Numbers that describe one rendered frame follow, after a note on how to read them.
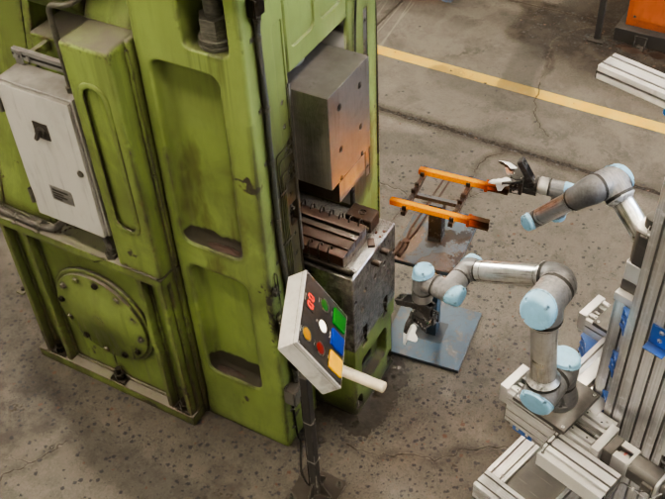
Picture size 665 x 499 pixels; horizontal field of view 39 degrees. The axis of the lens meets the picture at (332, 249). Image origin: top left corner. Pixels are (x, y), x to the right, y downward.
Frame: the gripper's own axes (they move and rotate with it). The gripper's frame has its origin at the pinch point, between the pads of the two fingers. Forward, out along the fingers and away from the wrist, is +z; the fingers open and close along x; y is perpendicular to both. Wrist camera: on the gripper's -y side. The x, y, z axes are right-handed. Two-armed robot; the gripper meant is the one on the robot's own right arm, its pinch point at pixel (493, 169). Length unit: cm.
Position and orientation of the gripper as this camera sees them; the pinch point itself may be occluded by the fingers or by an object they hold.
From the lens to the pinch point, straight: 406.2
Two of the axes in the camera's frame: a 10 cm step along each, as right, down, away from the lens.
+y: 0.4, 7.2, 6.9
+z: -9.1, -2.5, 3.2
